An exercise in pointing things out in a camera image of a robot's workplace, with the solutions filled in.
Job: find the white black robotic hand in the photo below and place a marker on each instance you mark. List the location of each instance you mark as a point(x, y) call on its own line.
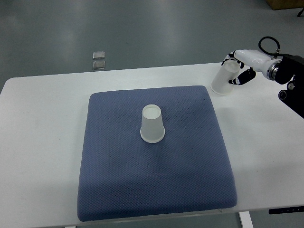
point(256, 61)

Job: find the white paper cup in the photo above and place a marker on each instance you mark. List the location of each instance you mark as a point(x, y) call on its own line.
point(228, 71)
point(152, 129)

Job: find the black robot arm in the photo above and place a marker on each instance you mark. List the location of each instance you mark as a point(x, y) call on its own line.
point(287, 69)

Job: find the brown cardboard box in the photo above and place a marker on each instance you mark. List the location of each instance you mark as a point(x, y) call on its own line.
point(285, 4)

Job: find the black tripod leg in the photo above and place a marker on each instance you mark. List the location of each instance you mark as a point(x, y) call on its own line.
point(300, 13)

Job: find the black desk control panel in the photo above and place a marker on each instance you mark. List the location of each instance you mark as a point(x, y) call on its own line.
point(286, 210)

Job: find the lower metal floor plate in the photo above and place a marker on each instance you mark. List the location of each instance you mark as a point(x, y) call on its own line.
point(99, 65)

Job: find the metal floor plate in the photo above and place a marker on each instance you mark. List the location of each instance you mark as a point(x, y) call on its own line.
point(99, 65)
point(99, 55)

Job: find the upper metal floor plate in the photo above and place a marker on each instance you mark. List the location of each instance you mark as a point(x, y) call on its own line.
point(99, 55)

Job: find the white table leg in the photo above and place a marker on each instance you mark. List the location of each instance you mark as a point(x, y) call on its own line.
point(245, 219)

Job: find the blue textured cushion mat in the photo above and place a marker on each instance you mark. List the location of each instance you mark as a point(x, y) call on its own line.
point(123, 176)

